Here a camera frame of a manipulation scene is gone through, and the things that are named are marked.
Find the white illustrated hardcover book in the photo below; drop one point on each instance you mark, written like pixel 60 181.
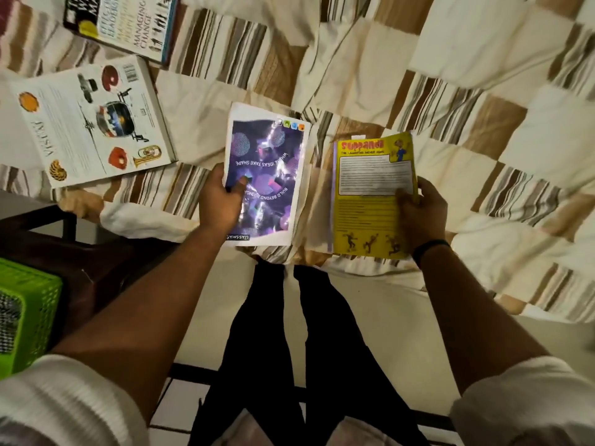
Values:
pixel 93 120

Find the striped patchwork bedsheet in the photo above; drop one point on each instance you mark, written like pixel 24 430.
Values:
pixel 372 88

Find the person's left forearm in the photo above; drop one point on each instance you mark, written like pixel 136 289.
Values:
pixel 139 315

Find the person's right thumb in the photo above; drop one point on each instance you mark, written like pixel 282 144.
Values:
pixel 405 197

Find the person's left hand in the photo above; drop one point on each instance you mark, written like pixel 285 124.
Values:
pixel 218 206

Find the person's right hand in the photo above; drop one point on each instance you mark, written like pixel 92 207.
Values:
pixel 425 218

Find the purple notebook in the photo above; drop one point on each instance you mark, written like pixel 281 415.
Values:
pixel 267 176

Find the dark wooden stool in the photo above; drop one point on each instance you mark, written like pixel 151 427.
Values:
pixel 69 260

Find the white and black book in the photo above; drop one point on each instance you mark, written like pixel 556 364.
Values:
pixel 123 23

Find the person's left thumb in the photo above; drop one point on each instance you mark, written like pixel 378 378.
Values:
pixel 236 185

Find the black wristband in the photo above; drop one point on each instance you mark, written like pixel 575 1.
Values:
pixel 430 247

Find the person's white shirt sleeves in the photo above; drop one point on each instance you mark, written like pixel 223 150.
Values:
pixel 65 404

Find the green plastic basket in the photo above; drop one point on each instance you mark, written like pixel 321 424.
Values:
pixel 25 315

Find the yellow comic book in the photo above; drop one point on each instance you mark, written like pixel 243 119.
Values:
pixel 372 195

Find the person's right forearm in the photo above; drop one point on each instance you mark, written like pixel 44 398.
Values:
pixel 479 320

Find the person's black trousers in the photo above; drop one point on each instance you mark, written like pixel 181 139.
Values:
pixel 297 357

